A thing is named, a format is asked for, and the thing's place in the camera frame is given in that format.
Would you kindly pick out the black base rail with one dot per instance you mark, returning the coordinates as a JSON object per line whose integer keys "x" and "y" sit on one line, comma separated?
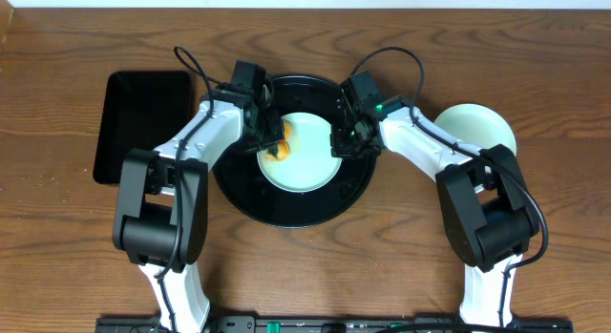
{"x": 248, "y": 324}

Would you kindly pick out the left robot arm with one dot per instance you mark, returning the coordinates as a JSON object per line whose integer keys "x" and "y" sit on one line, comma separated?
{"x": 162, "y": 206}

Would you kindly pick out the black rectangular bin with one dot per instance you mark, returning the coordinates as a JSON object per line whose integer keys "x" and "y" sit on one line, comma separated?
{"x": 142, "y": 109}

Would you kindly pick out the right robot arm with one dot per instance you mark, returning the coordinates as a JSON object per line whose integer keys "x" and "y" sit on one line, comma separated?
{"x": 489, "y": 216}

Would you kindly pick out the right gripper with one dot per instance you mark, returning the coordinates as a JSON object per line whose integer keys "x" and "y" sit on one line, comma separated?
{"x": 339, "y": 148}

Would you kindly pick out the light blue plate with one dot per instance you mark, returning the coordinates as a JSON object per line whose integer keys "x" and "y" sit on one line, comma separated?
{"x": 310, "y": 165}
{"x": 478, "y": 125}

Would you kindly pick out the yellow green sponge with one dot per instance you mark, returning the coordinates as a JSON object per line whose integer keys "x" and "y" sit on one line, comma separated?
{"x": 281, "y": 149}

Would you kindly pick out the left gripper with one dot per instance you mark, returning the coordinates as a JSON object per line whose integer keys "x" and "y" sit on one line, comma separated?
{"x": 271, "y": 134}

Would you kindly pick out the round black tray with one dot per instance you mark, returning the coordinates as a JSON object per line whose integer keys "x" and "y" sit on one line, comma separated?
{"x": 241, "y": 180}

